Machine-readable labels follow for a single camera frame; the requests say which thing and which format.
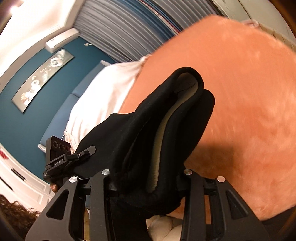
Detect framed wall picture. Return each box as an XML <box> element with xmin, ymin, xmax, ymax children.
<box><xmin>11</xmin><ymin>49</ymin><xmax>74</xmax><ymax>113</ymax></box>

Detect black camera box left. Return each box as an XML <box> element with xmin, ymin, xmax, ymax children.
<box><xmin>46</xmin><ymin>136</ymin><xmax>71</xmax><ymax>165</ymax></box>

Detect black pants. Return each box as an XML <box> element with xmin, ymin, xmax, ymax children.
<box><xmin>74</xmin><ymin>67</ymin><xmax>215</xmax><ymax>240</ymax></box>

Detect white air conditioner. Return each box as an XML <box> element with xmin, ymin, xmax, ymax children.
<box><xmin>45</xmin><ymin>28</ymin><xmax>80</xmax><ymax>53</ymax></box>

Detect grey striped curtain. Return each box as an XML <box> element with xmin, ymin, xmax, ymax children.
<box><xmin>74</xmin><ymin>1</ymin><xmax>218</xmax><ymax>62</ymax></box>

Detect blue padded headboard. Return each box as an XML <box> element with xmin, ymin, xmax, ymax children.
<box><xmin>38</xmin><ymin>60</ymin><xmax>110</xmax><ymax>153</ymax></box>

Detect white duvet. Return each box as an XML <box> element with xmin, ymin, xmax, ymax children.
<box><xmin>64</xmin><ymin>54</ymin><xmax>150</xmax><ymax>154</ymax></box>

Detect orange velvet bed cover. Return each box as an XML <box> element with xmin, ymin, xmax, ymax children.
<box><xmin>120</xmin><ymin>15</ymin><xmax>295</xmax><ymax>220</ymax></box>

